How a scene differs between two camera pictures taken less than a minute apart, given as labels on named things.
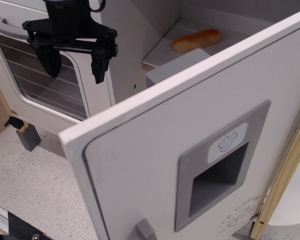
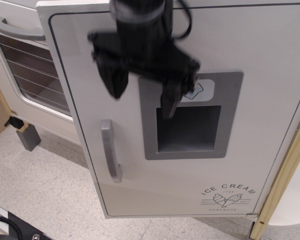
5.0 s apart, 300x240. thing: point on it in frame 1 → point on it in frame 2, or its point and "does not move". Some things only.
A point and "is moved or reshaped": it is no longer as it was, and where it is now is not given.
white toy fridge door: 193,157 is moved or reshaped
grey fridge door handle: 144,231 → 110,151
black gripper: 70,26 → 143,39
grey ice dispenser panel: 221,168 → 202,123
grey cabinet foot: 29,138 does not move
